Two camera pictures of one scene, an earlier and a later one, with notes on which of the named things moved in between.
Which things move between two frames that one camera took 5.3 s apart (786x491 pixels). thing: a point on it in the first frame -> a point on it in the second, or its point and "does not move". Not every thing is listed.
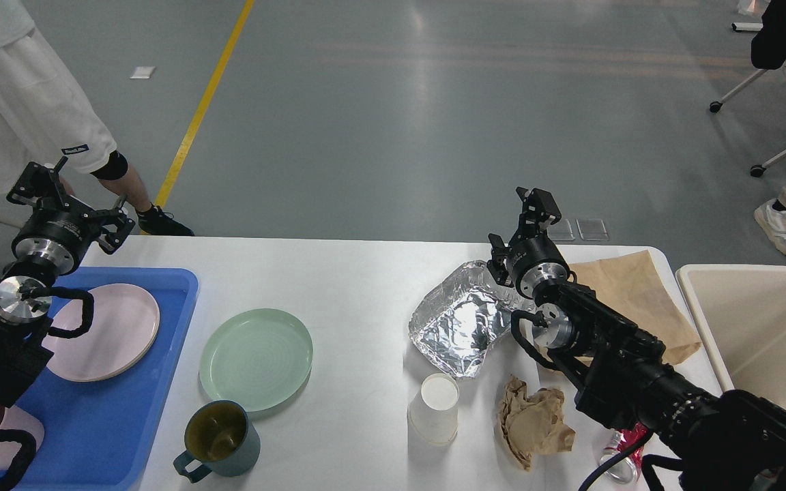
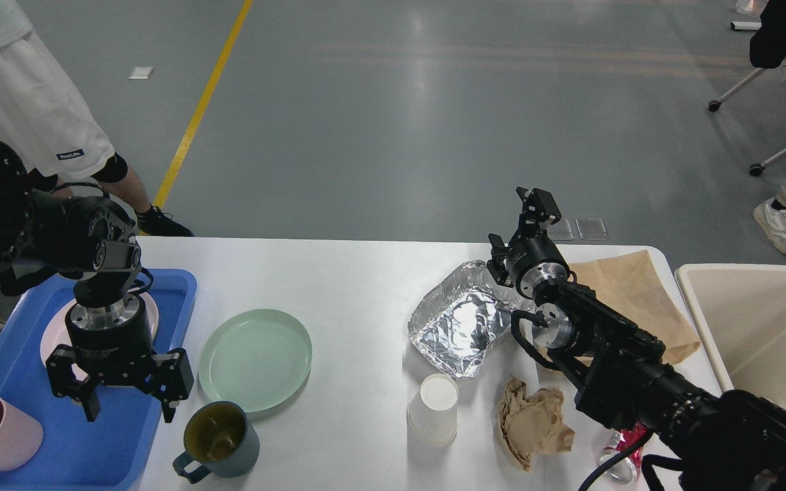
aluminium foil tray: x=456 y=322 does not move
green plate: x=258 y=357 does not move
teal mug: x=220 y=437 does not move
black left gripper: x=57 y=234 -> x=114 y=344
